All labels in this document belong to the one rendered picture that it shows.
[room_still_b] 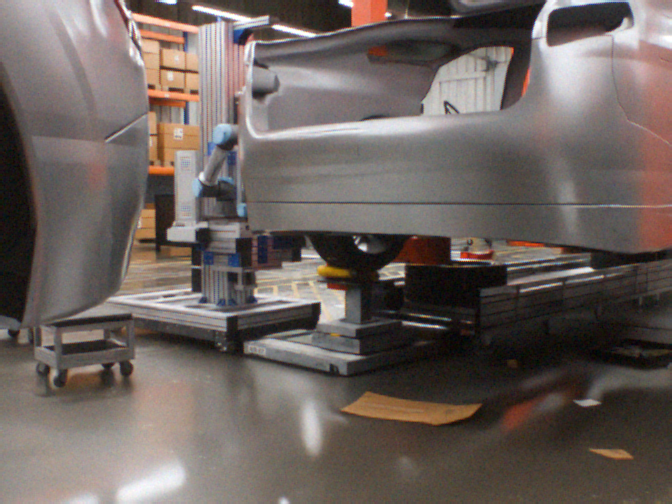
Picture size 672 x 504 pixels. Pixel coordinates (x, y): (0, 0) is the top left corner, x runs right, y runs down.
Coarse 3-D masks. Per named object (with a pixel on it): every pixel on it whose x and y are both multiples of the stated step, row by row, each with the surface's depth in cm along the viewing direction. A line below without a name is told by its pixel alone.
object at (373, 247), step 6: (366, 240) 452; (372, 240) 450; (378, 240) 447; (354, 246) 415; (360, 246) 450; (366, 246) 447; (372, 246) 444; (378, 246) 442; (384, 246) 439; (390, 246) 437; (360, 252) 419; (366, 252) 438; (372, 252) 434; (378, 252) 433; (384, 252) 434
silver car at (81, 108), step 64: (0, 0) 102; (64, 0) 112; (0, 64) 102; (64, 64) 112; (128, 64) 130; (0, 128) 109; (64, 128) 112; (128, 128) 130; (0, 192) 116; (64, 192) 113; (128, 192) 132; (0, 256) 119; (64, 256) 115; (128, 256) 142; (0, 320) 115
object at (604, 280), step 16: (592, 272) 558; (608, 272) 577; (624, 272) 604; (640, 272) 621; (480, 288) 457; (496, 288) 464; (512, 288) 477; (528, 288) 491; (544, 288) 506; (560, 288) 523; (576, 288) 540; (480, 304) 453; (496, 304) 464
